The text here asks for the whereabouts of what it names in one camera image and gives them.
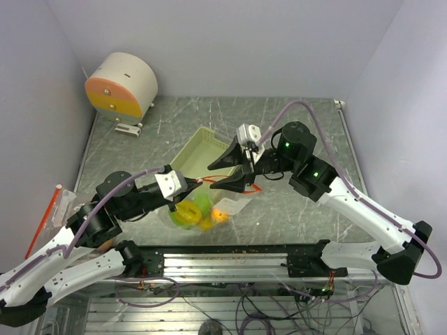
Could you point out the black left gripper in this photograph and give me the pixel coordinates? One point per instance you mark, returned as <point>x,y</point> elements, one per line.
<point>191,185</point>

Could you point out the orange toy mango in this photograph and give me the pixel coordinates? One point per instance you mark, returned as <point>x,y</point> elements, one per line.
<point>218,216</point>

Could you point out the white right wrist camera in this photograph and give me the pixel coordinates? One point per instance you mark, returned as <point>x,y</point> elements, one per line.
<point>248,137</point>

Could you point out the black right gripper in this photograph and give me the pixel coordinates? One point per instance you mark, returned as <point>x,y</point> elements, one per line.
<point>233,157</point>

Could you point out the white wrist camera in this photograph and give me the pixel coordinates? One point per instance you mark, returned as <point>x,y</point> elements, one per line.
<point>248,137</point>
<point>171,183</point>

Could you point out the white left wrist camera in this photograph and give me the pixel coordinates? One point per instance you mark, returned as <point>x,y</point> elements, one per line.
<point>171,183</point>

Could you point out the green toy leaf vegetable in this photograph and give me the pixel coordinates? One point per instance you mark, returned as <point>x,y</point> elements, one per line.
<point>179,222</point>

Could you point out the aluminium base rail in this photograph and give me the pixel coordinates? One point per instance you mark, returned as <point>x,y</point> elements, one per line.
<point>237,264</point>

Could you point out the pale green plastic basket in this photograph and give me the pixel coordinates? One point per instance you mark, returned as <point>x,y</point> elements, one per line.
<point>202,149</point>

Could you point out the yellow toy fruit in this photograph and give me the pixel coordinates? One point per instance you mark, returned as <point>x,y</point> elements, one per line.
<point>206,223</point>

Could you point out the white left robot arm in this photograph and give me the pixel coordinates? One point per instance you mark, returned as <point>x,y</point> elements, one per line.
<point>50,274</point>

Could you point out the yellow toy starfruit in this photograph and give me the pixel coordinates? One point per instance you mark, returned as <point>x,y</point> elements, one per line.
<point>188,211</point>

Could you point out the green toy round vegetable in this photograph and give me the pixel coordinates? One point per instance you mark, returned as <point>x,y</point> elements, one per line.
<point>204,203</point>

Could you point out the clear bag orange zipper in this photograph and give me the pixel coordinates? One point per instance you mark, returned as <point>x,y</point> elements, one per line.
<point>63,204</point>

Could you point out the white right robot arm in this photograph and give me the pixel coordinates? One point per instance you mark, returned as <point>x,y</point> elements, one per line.
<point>398,243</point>

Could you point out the round cream drawer box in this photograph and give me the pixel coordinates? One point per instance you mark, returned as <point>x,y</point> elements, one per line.
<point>122,88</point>

